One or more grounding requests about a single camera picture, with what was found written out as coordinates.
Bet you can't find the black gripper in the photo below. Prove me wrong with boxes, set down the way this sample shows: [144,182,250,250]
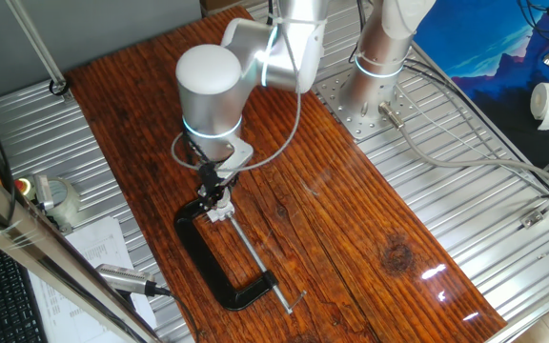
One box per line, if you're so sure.
[196,161,234,212]

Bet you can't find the white light bulb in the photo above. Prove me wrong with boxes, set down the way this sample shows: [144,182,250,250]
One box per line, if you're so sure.
[219,188,235,212]

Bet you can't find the white bulb socket adapter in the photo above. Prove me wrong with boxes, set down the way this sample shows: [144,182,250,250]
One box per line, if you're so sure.
[206,204,236,224]

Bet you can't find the black C-clamp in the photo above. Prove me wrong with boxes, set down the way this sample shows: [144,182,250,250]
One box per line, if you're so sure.
[173,195,308,315]

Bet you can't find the brown wooden board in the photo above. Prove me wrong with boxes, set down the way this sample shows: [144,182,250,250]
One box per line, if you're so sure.
[64,5,508,343]

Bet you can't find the silver ribbed handheld device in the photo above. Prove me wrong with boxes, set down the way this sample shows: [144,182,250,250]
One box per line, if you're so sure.
[95,263,159,297]

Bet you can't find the printed paper sheets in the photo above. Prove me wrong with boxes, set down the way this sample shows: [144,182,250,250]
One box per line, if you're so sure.
[29,216,159,343]

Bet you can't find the clear tape roll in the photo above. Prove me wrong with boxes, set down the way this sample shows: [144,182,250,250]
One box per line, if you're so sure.
[40,176,83,232]

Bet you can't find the blue mountain poster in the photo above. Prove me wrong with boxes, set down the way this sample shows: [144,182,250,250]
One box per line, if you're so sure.
[412,0,549,168]

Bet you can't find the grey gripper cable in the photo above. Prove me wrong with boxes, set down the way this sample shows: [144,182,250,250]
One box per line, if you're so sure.
[170,16,303,174]

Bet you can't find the black handheld device cable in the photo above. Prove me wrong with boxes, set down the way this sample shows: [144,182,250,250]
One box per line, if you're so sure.
[152,285,200,343]

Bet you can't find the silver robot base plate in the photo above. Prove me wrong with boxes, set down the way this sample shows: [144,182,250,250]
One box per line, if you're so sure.
[315,71,421,142]

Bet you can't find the steel frame beam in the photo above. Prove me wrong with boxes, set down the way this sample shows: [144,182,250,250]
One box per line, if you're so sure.
[0,137,161,343]

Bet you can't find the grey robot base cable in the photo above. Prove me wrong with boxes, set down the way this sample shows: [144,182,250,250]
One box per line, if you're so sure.
[377,101,549,196]

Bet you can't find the diagonal aluminium frame post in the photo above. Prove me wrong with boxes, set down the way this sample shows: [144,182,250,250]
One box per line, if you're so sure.
[5,0,73,101]

